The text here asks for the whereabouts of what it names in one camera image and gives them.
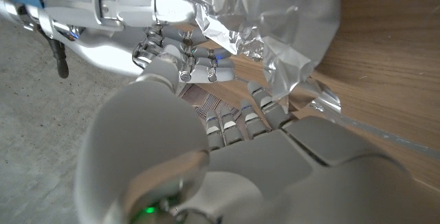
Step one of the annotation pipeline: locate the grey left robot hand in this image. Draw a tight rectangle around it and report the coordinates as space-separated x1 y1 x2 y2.
74 45 440 224

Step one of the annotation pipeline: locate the aluminum foil sheet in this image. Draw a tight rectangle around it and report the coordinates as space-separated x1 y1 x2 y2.
133 0 343 115

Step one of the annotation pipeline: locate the grey tape outline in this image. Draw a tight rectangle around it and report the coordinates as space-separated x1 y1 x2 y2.
307 102 440 161

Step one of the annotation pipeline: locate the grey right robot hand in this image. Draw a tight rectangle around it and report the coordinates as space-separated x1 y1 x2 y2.
0 0 238 84

